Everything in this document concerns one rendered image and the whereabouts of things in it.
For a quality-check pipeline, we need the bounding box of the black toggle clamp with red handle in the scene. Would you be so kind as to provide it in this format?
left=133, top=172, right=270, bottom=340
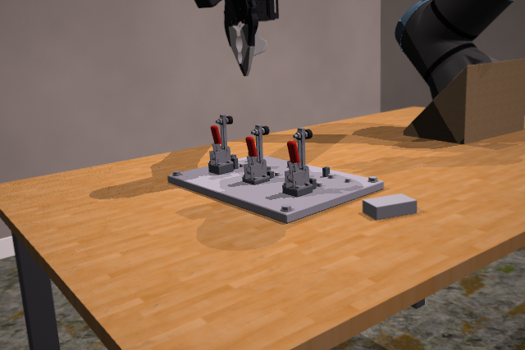
left=242, top=125, right=270, bottom=185

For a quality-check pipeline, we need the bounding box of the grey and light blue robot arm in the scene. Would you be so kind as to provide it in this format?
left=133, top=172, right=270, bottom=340
left=395, top=0, right=515, bottom=100

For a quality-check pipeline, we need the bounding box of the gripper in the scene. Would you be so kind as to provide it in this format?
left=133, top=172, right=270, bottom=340
left=224, top=0, right=279, bottom=76

